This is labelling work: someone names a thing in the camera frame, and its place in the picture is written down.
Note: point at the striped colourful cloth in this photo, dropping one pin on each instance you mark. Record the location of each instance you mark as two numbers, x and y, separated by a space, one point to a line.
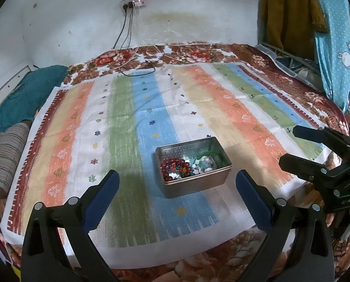
133 108

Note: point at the metal tin box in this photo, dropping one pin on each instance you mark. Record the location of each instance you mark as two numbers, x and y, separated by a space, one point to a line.
192 188

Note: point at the white power strip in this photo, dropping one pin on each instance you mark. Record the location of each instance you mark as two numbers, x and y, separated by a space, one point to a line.
133 3

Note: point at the mustard jacket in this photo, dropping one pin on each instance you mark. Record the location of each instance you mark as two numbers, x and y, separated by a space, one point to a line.
286 11

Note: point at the blue dotted cloth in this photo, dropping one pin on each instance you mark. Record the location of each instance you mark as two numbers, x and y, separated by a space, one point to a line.
333 50

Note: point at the teal pillow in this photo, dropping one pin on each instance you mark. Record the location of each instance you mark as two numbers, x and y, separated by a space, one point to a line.
25 94

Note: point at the green bangle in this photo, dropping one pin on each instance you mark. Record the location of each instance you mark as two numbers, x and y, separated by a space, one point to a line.
205 153

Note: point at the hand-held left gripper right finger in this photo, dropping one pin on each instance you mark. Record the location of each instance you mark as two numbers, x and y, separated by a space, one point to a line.
251 196

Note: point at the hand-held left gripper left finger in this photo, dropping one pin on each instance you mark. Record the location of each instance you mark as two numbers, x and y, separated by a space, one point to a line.
104 194

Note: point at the metal bed frame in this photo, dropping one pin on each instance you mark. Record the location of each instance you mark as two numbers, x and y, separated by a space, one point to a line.
283 53

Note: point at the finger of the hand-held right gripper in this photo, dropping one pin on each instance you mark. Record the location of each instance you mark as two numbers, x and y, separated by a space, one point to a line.
307 169
324 136

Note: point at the striped grey pillow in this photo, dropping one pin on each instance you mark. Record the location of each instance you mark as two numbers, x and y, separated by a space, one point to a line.
4 158

